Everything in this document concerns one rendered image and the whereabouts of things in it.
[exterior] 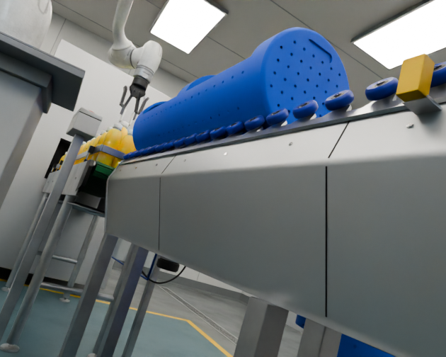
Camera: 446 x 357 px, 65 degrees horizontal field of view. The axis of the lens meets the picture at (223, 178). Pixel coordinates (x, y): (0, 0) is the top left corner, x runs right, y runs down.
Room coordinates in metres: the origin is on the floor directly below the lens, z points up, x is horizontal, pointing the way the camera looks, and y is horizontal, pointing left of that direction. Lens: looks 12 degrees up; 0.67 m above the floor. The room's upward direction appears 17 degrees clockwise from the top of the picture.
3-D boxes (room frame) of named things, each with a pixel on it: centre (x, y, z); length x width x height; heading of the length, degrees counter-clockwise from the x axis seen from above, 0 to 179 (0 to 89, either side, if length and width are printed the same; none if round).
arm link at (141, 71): (1.63, 0.53, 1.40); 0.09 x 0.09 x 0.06
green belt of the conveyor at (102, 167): (2.28, 0.75, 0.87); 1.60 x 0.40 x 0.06; 30
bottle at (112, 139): (1.56, 0.53, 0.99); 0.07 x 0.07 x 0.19
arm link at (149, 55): (1.64, 0.54, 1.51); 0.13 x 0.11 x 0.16; 68
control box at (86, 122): (1.57, 0.68, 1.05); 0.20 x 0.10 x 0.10; 30
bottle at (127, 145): (1.60, 0.47, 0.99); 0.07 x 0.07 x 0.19
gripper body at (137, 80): (1.63, 0.53, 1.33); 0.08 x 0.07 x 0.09; 119
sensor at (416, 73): (0.36, -0.19, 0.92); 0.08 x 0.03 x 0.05; 120
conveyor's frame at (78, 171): (2.29, 0.76, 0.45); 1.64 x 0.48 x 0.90; 30
